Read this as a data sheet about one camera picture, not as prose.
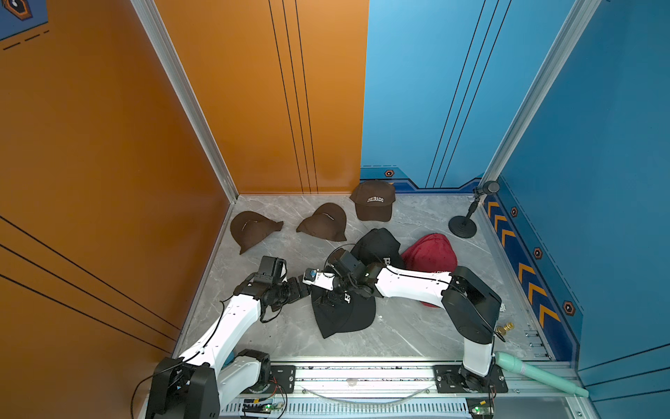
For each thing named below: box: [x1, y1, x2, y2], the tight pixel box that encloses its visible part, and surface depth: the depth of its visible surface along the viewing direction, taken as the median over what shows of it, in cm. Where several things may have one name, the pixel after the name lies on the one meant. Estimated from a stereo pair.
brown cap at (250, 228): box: [230, 211, 284, 255], surface depth 104 cm
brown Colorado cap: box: [348, 180, 397, 222], surface depth 117 cm
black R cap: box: [350, 227, 406, 269], surface depth 93 cm
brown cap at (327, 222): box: [296, 202, 348, 242], surface depth 106 cm
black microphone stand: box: [448, 180, 500, 240], surface depth 110 cm
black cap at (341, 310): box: [311, 286, 377, 339], surface depth 83 cm
